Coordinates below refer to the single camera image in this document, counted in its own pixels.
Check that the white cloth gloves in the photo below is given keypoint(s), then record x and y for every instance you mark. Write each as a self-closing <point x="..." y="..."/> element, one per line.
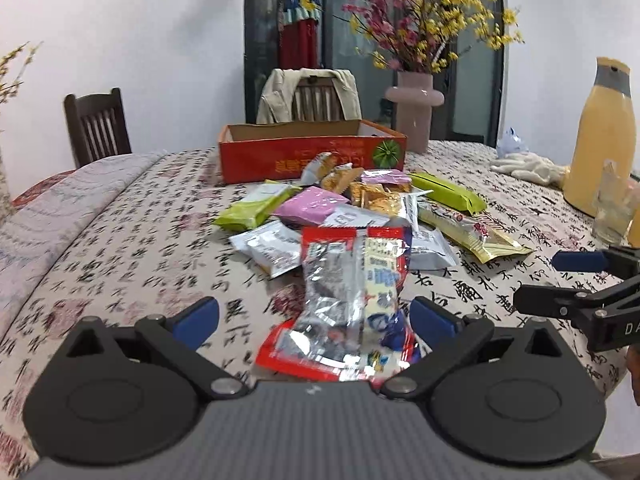
<point x="531" y="168"/>

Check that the dark glass sliding door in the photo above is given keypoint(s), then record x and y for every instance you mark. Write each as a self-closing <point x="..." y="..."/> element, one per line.
<point x="472" y="86"/>

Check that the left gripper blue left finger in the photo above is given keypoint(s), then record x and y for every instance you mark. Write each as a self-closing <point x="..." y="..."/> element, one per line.
<point x="174" y="342"/>

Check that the green white snack packet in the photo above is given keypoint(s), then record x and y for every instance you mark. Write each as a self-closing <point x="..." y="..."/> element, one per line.
<point x="255" y="208"/>

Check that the green snack bar packet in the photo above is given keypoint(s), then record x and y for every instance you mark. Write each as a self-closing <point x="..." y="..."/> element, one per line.
<point x="448" y="194"/>

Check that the red orange cardboard box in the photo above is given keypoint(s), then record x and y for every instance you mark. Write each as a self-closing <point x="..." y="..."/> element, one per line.
<point x="251" y="153"/>

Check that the wooden chair with jacket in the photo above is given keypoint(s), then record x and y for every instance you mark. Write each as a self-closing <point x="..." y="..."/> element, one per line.
<point x="315" y="100"/>

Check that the yellow thermos jug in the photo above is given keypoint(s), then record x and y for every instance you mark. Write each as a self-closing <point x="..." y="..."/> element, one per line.
<point x="606" y="130"/>

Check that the pink snack packet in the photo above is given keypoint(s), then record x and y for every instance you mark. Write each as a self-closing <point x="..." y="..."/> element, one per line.
<point x="310" y="207"/>
<point x="385" y="176"/>

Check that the gold green snack packet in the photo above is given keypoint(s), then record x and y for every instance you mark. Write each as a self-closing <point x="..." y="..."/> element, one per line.
<point x="477" y="236"/>

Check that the calligraphy print tablecloth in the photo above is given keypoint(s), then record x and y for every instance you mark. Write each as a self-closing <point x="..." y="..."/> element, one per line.
<point x="155" y="249"/>

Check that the orange cracker snack packet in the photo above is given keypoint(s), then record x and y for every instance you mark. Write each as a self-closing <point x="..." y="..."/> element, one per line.
<point x="318" y="168"/>

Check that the silver white snack packet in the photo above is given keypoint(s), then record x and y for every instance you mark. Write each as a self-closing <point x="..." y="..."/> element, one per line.
<point x="274" y="247"/>

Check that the person's right hand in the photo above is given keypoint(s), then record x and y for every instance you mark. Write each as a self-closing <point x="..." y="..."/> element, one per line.
<point x="633" y="367"/>

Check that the folded pale striped blanket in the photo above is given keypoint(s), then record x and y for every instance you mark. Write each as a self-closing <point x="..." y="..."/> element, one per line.
<point x="34" y="238"/>

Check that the red blue hanging garment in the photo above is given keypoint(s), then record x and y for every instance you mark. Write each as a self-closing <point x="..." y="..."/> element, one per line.
<point x="298" y="26"/>

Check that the clear drinking glass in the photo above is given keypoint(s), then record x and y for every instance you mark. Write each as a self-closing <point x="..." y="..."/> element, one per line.
<point x="616" y="202"/>

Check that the blue white plastic bag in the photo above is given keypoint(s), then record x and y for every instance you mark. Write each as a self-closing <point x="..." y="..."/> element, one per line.
<point x="510" y="143"/>

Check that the yellow and pink flower branches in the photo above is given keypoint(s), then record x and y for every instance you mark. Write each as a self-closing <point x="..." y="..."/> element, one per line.
<point x="418" y="36"/>

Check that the red silver snack bag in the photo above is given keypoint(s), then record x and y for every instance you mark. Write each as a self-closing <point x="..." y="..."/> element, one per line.
<point x="352" y="326"/>

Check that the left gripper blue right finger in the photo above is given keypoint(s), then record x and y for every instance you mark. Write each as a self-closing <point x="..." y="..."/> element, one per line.
<point x="454" y="342"/>

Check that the pink glass vase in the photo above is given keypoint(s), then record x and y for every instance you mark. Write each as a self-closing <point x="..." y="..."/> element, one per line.
<point x="414" y="98"/>

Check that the dark wooden chair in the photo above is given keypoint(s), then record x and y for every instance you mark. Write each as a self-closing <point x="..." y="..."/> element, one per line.
<point x="97" y="126"/>

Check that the beige jacket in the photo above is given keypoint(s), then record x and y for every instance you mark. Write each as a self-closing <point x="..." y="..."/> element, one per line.
<point x="275" y="104"/>

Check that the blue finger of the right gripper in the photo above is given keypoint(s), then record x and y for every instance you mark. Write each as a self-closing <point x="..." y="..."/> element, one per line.
<point x="614" y="260"/>
<point x="552" y="302"/>

